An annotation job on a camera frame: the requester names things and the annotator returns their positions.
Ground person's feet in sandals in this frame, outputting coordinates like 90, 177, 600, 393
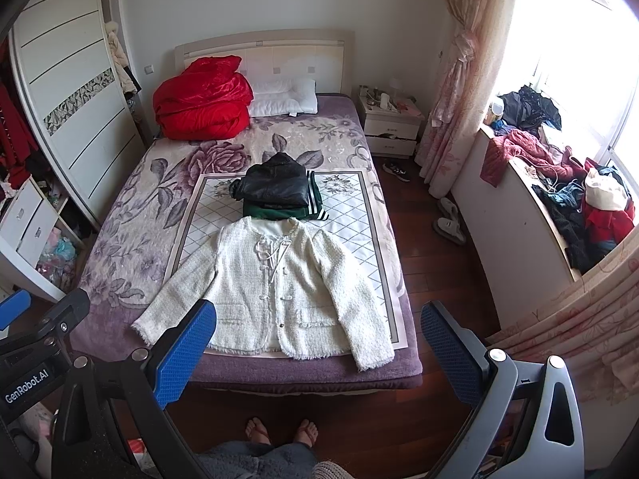
245, 418, 320, 449

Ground green striped garment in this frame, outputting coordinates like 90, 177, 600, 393
237, 171, 328, 221

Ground white bedside table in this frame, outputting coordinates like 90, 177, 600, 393
356, 85, 425, 159

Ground red quilt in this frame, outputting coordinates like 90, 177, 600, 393
153, 55, 254, 142

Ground white pillow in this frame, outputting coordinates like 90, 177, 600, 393
248, 78, 318, 118

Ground white tweed jacket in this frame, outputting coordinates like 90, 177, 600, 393
132, 218, 394, 371

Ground white drawer unit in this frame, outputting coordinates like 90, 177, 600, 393
1, 177, 87, 303

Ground white sliding wardrobe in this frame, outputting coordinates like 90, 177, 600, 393
9, 0, 145, 226

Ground black leather jacket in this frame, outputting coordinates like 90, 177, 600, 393
230, 152, 309, 208

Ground clothes pile on sill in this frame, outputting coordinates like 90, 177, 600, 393
480, 85, 636, 273

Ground white diamond pattern mat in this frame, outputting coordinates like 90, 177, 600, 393
163, 168, 406, 358

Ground white slippers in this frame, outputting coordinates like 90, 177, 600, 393
433, 198, 466, 244

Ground cream bed headboard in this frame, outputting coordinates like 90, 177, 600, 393
175, 28, 354, 95

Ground pink floral curtain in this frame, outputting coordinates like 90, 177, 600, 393
416, 0, 516, 198

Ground black shoes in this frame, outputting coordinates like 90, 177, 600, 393
382, 160, 411, 183

